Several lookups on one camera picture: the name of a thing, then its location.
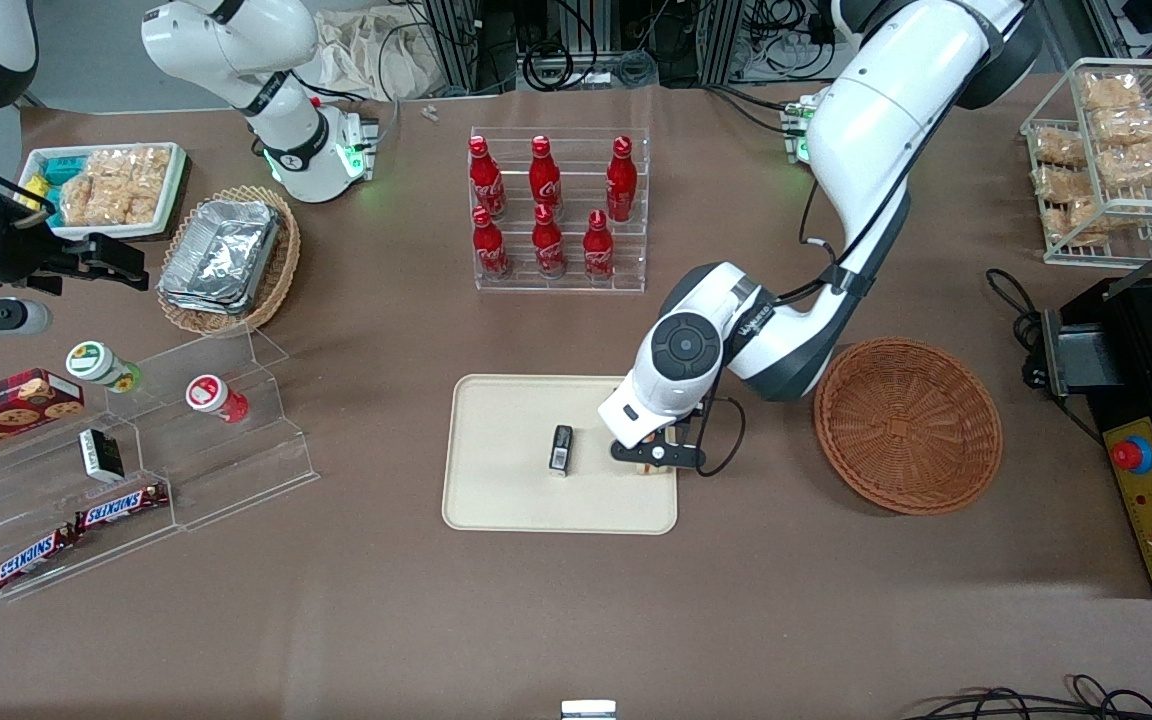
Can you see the brown round wicker basket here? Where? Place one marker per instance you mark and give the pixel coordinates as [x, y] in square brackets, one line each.
[906, 430]

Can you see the bag of rice crackers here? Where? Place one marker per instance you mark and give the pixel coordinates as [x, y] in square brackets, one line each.
[136, 165]
[101, 205]

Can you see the oval light wicker basket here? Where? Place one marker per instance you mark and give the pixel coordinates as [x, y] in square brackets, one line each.
[281, 270]

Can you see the green lid cup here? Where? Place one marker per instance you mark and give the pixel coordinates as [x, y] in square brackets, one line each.
[96, 363]

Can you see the yellow snack pack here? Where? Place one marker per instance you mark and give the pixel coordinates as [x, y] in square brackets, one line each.
[34, 192]

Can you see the beige rectangular tray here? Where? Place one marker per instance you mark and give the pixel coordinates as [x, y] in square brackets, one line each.
[506, 480]

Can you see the black appliance housing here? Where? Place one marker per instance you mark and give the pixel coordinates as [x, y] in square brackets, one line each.
[1136, 340]

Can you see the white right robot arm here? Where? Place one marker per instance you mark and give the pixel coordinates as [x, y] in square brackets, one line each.
[286, 130]

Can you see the Snickers chocolate bar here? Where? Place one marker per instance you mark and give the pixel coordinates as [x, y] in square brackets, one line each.
[121, 507]
[31, 558]

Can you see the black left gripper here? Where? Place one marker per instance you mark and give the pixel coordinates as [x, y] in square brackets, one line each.
[683, 431]

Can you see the small silver device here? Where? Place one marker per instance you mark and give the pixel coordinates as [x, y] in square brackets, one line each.
[588, 710]

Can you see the white rectangular snack tray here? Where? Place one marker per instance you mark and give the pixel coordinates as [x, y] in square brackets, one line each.
[171, 190]

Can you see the beige cloth bag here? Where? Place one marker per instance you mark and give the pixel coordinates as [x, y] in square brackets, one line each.
[376, 55]

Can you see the clear acrylic bottle rack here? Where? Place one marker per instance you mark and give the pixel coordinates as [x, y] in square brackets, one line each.
[626, 255]

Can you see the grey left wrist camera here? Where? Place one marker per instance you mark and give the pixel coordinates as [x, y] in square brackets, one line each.
[661, 455]

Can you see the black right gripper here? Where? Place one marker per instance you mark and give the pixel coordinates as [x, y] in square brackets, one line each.
[24, 262]

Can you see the red lid cup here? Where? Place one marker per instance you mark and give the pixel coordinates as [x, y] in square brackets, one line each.
[211, 395]

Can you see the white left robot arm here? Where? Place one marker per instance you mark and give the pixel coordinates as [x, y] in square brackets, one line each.
[876, 110]

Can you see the clear bag of fried snacks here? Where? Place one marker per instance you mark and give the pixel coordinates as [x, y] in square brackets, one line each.
[1076, 222]
[1058, 148]
[1111, 92]
[1131, 125]
[1064, 185]
[1141, 165]

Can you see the red cola bottle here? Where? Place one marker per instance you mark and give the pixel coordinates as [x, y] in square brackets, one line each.
[621, 180]
[486, 180]
[598, 250]
[545, 178]
[548, 245]
[491, 248]

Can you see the small black white box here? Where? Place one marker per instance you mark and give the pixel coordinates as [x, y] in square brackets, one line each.
[101, 455]

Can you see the small grey clip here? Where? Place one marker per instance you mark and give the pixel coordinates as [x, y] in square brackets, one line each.
[430, 112]

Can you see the small black packet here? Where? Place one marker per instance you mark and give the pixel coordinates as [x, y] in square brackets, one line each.
[561, 450]

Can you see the teal snack pack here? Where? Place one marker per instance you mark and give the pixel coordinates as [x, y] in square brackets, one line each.
[61, 168]

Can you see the stack of foil trays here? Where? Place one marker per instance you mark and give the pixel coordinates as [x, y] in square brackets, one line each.
[221, 255]

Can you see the red cookie box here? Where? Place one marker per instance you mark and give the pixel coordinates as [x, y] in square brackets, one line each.
[6, 410]

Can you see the clear acrylic stepped shelf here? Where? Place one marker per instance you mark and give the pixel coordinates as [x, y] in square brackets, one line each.
[236, 470]

